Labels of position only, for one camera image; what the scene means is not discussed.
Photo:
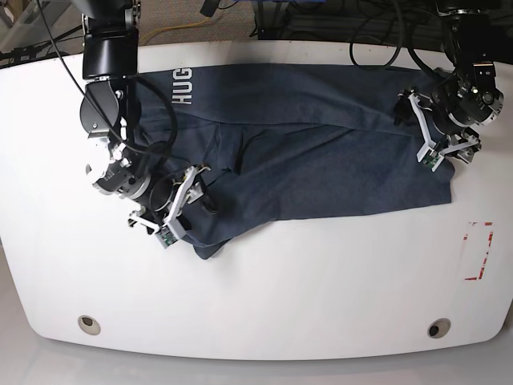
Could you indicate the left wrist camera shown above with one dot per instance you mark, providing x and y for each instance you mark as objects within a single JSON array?
[{"x": 429, "y": 157}]

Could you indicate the right table grommet hole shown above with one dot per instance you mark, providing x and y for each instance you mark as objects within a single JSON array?
[{"x": 439, "y": 328}]

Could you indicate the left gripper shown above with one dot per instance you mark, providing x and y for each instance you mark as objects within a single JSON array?
[{"x": 450, "y": 133}]

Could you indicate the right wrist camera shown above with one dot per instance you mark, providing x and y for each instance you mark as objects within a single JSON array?
[{"x": 170, "y": 233}]

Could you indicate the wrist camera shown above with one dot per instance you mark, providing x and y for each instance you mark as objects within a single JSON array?
[
  {"x": 429, "y": 157},
  {"x": 170, "y": 233}
]

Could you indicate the red tape rectangle marking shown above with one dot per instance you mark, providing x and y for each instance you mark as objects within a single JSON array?
[{"x": 475, "y": 250}]

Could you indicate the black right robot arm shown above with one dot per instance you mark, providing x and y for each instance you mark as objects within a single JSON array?
[{"x": 110, "y": 113}]

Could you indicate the table grommet hole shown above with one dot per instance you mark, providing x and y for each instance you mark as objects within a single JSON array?
[
  {"x": 439, "y": 328},
  {"x": 89, "y": 325}
]

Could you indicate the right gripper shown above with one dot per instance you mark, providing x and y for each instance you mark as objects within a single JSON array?
[{"x": 161, "y": 211}]

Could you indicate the left table grommet hole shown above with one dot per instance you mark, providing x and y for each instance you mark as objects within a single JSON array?
[{"x": 89, "y": 325}]

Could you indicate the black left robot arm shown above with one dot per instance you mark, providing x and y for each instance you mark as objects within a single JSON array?
[{"x": 470, "y": 41}]

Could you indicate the dark blue T-shirt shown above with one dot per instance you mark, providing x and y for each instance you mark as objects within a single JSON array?
[{"x": 290, "y": 142}]

